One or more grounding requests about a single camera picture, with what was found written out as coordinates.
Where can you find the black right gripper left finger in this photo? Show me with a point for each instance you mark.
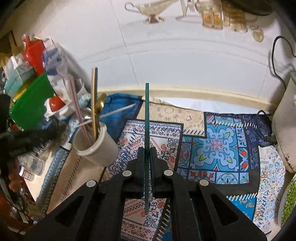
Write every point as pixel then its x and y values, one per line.
pixel 95 210

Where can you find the patterned patchwork table mat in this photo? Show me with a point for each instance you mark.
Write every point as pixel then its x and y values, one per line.
pixel 227 150

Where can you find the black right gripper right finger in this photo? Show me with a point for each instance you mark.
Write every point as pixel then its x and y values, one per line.
pixel 199 211

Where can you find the white rice cooker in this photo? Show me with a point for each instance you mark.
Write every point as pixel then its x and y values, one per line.
pixel 284 126

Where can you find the silver spoon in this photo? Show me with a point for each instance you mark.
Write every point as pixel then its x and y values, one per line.
pixel 87 115

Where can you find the black pan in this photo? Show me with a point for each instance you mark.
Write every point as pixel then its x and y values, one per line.
pixel 255 7

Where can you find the white chopstick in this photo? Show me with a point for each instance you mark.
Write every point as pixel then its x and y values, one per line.
pixel 107 114

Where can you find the pink chopstick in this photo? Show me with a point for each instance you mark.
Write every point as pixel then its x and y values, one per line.
pixel 77 107

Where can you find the clear plastic bottle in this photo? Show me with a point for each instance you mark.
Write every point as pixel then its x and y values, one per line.
pixel 32 162

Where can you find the gold spoon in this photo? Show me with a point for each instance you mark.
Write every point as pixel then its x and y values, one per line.
pixel 100 104

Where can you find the blue white plastic bag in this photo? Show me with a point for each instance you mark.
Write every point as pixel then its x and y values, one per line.
pixel 55 65

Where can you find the plate of green peas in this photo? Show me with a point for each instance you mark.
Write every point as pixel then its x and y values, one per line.
pixel 287 203

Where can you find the yellow chopstick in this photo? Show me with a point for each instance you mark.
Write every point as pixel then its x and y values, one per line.
pixel 94 124

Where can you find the dark green chopstick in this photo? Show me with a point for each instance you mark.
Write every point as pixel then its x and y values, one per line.
pixel 146 151
pixel 95 85

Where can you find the teal tissue box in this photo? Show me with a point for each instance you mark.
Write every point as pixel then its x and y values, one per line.
pixel 18 71

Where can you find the red carton box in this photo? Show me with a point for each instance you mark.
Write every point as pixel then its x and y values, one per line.
pixel 33 51

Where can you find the white bowl with red lid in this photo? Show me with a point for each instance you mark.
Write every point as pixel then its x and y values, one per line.
pixel 68 109

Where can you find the white ceramic utensil cup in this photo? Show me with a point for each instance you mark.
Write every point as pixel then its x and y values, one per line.
pixel 103 151

